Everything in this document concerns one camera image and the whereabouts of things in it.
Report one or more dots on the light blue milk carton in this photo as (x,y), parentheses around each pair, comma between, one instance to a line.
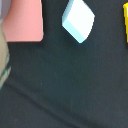
(78,19)

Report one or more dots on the yellow butter box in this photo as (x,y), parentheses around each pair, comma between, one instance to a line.
(125,7)

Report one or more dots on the pink serving board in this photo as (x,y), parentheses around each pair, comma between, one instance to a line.
(24,22)

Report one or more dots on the beige striped placemat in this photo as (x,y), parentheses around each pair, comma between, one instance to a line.
(4,57)

